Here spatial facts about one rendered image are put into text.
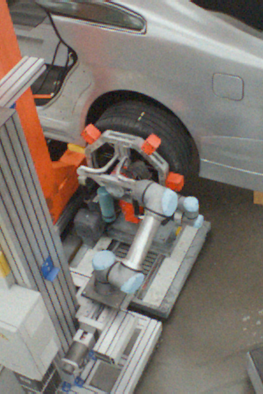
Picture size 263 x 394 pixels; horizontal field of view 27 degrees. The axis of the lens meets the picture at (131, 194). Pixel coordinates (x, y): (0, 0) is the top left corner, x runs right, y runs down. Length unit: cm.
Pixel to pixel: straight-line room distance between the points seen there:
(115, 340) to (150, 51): 151
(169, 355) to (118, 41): 192
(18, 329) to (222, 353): 160
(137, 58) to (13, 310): 150
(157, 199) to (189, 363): 132
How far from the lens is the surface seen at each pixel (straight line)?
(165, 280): 375
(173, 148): 322
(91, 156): 342
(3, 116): 198
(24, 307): 239
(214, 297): 376
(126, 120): 321
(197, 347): 358
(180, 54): 293
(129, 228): 387
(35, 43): 462
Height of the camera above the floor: 317
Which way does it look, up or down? 46 degrees down
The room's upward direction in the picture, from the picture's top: 8 degrees counter-clockwise
